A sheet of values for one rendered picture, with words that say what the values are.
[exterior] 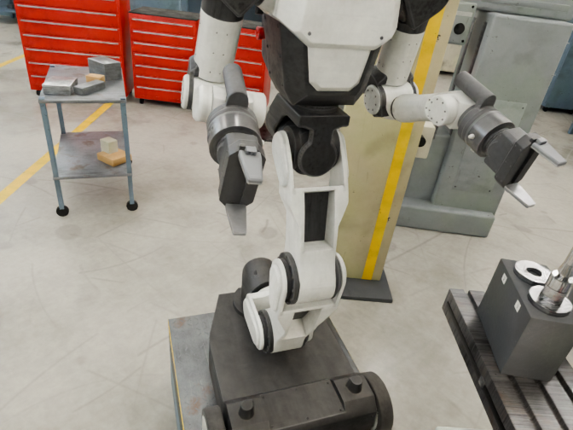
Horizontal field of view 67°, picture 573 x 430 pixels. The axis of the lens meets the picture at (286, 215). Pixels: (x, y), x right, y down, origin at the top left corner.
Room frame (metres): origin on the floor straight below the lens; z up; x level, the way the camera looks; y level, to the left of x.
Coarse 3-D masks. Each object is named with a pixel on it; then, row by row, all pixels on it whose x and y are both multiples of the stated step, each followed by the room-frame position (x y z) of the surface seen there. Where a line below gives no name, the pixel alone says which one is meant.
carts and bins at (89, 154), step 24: (48, 72) 3.06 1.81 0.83; (72, 72) 3.14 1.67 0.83; (96, 72) 3.07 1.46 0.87; (120, 72) 3.12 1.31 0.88; (48, 96) 2.56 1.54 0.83; (72, 96) 2.62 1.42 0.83; (96, 96) 2.68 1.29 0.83; (120, 96) 2.73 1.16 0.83; (48, 120) 2.50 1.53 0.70; (48, 144) 2.49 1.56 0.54; (72, 144) 3.02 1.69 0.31; (96, 144) 3.07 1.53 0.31; (120, 144) 3.13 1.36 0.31; (72, 168) 2.64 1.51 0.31; (96, 168) 2.69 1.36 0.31; (120, 168) 2.73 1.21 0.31
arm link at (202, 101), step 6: (204, 84) 0.76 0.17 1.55; (198, 90) 0.76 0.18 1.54; (204, 90) 0.74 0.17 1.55; (210, 90) 0.75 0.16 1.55; (198, 96) 0.75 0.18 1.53; (204, 96) 0.73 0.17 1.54; (210, 96) 0.74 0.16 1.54; (198, 102) 0.74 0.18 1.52; (204, 102) 0.73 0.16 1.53; (210, 102) 0.73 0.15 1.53; (198, 108) 0.73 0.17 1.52; (204, 108) 0.73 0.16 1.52; (210, 108) 0.73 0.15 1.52; (198, 114) 0.73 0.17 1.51; (204, 114) 0.73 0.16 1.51; (198, 120) 0.74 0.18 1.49; (204, 120) 0.74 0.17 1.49
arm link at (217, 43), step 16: (208, 16) 0.96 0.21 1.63; (208, 32) 0.96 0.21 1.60; (224, 32) 0.96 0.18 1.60; (208, 48) 0.97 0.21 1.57; (224, 48) 0.97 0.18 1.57; (192, 64) 0.99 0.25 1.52; (208, 64) 0.97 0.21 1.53; (224, 64) 0.98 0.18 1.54; (192, 80) 0.98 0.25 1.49; (208, 80) 0.98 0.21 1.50; (192, 96) 0.96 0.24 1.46
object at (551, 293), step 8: (552, 280) 0.78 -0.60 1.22; (544, 288) 0.79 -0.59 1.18; (552, 288) 0.77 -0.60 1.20; (560, 288) 0.76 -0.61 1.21; (568, 288) 0.76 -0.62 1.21; (544, 296) 0.78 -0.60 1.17; (552, 296) 0.77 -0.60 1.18; (560, 296) 0.76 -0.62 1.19; (552, 304) 0.76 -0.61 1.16; (560, 304) 0.77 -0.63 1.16
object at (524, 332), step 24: (504, 264) 0.92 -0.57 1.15; (528, 264) 0.91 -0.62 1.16; (504, 288) 0.87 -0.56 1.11; (528, 288) 0.83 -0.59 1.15; (480, 312) 0.92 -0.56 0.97; (504, 312) 0.82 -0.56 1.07; (528, 312) 0.75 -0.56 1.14; (552, 312) 0.74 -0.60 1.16; (504, 336) 0.78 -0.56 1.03; (528, 336) 0.73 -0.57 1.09; (552, 336) 0.73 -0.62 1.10; (504, 360) 0.74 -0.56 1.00; (528, 360) 0.73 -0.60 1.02; (552, 360) 0.72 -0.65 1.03
